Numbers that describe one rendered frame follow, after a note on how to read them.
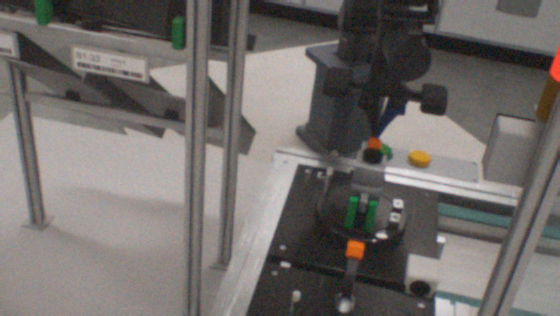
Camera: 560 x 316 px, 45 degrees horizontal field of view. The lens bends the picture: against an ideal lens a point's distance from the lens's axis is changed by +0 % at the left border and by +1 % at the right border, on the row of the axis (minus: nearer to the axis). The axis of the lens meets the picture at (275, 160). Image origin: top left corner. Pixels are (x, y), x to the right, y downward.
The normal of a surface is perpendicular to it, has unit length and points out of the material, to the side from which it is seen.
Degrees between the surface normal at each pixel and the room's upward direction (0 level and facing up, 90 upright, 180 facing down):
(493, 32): 90
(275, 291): 0
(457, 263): 0
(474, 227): 90
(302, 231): 0
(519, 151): 90
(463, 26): 90
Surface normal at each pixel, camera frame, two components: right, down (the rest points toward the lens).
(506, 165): -0.21, 0.54
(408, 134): 0.09, -0.82
